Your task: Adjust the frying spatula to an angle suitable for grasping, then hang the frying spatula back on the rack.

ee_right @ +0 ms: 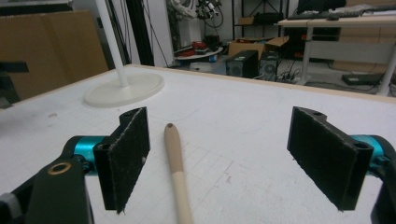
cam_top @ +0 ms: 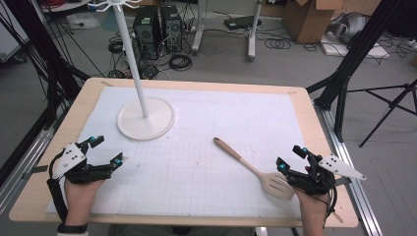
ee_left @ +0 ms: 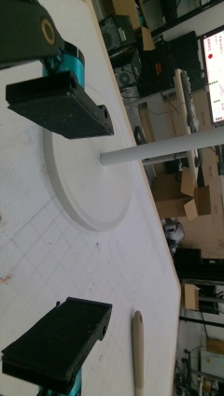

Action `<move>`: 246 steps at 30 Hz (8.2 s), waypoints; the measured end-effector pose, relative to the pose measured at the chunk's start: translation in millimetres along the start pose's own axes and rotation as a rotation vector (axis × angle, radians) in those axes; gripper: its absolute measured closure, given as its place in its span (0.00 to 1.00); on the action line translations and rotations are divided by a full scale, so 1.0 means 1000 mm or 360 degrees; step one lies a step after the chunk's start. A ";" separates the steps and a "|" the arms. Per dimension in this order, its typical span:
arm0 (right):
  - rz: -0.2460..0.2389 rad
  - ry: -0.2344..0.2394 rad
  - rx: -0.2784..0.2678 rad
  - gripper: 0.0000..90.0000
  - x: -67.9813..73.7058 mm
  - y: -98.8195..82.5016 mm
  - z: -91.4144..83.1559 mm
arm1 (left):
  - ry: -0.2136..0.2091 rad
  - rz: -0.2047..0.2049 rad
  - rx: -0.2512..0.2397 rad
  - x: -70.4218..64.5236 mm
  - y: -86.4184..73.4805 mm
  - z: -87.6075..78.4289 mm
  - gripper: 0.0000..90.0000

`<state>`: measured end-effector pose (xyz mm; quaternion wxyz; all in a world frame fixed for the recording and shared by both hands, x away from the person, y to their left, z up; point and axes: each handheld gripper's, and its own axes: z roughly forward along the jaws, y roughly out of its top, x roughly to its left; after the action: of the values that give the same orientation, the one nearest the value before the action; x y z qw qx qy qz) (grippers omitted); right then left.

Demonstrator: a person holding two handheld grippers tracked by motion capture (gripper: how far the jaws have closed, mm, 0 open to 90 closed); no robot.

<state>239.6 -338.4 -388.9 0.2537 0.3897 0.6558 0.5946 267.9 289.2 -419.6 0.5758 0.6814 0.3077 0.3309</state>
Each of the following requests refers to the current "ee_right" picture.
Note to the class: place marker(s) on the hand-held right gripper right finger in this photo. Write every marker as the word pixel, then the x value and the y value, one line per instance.
pixel 323 158

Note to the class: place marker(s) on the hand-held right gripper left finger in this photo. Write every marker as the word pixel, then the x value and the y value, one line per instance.
pixel 124 161

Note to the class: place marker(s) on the wooden stick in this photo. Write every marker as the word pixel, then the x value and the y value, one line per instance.
pixel 175 155

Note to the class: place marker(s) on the white stand with round base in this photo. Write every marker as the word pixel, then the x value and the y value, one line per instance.
pixel 124 90

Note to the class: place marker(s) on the flat black device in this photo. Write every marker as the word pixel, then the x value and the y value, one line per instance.
pixel 361 79

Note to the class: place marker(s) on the grey computer tower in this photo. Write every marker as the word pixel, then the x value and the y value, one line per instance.
pixel 269 67

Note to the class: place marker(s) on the white desk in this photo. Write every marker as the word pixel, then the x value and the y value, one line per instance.
pixel 342 46

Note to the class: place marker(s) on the small white box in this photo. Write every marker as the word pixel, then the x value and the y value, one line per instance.
pixel 202 67

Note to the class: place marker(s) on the black computer tower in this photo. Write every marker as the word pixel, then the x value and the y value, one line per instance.
pixel 243 63

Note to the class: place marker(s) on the round white low table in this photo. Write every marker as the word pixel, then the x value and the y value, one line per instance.
pixel 199 55

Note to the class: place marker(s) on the brown cardboard board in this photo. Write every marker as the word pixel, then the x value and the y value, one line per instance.
pixel 53 49

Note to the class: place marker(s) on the red tool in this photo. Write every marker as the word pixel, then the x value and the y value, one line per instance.
pixel 194 48

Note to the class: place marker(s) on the open cardboard box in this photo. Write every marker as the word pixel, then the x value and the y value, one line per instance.
pixel 246 46

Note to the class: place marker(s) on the black computer mouse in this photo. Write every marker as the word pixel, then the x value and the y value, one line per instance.
pixel 332 17

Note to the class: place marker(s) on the black keyboard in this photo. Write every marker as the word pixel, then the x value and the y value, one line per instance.
pixel 317 15

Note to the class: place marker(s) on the black metal shelf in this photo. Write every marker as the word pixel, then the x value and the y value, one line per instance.
pixel 267 17

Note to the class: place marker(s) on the black aluminium post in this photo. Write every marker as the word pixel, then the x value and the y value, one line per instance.
pixel 140 31

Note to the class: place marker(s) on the black metal bracket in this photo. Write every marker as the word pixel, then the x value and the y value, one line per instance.
pixel 7 81

